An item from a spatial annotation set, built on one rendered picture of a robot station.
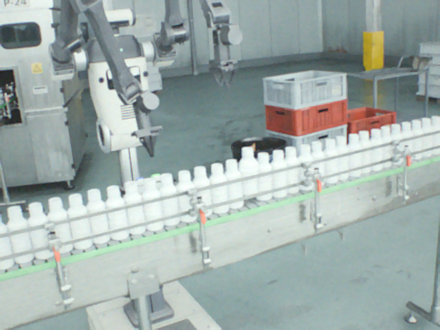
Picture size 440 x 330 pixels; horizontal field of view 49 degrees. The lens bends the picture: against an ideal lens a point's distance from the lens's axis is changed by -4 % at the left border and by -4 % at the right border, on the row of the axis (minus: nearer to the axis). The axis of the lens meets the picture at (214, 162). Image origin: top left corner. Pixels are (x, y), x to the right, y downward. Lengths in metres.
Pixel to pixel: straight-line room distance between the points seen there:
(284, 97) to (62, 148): 2.39
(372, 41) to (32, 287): 10.62
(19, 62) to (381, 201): 3.91
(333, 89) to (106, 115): 2.52
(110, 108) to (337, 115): 2.60
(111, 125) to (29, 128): 3.20
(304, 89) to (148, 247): 2.64
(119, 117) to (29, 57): 3.13
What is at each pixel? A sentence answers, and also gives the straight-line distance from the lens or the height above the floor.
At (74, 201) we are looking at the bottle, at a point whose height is 1.15.
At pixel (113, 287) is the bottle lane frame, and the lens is 1.59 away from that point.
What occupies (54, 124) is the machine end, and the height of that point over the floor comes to 0.73.
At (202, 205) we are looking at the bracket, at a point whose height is 1.08.
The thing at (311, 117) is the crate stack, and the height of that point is 0.80.
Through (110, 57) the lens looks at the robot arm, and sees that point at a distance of 1.69.
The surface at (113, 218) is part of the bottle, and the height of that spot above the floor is 1.08.
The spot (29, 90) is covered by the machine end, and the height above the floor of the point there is 1.09.
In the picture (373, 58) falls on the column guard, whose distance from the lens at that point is 11.63.
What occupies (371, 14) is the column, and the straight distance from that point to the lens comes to 11.67.
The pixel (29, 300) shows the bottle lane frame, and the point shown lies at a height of 0.90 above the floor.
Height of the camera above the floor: 1.64
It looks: 17 degrees down
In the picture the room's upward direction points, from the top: 4 degrees counter-clockwise
